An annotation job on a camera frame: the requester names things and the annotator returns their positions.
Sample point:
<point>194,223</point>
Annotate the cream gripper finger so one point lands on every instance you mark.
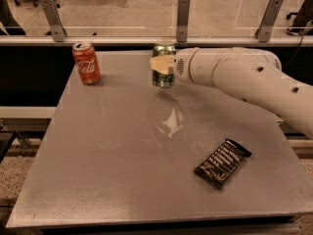
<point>162,64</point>

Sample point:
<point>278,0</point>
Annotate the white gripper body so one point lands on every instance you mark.
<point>181,66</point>

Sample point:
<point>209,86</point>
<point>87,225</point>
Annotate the green soda can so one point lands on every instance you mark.
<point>159,79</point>

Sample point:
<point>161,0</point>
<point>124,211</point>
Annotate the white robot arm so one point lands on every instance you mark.
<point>251,75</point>

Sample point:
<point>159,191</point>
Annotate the red Coca-Cola can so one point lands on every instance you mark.
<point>86,62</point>

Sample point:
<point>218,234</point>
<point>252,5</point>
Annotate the black snack bar wrapper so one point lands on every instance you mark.
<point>222,163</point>

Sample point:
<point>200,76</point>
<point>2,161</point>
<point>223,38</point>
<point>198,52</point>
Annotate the metal railing beam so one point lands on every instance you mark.
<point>224,41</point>

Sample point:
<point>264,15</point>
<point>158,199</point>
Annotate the middle metal glass bracket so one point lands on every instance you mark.
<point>182,20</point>

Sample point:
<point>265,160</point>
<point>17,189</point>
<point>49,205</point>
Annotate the metal glass bracket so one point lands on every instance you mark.
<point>182,20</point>
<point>264,31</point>
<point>50,10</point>

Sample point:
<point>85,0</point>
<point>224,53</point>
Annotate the right metal glass bracket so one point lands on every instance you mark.
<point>264,31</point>

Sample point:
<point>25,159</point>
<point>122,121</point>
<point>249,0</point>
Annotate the left metal glass bracket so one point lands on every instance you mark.
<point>50,10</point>

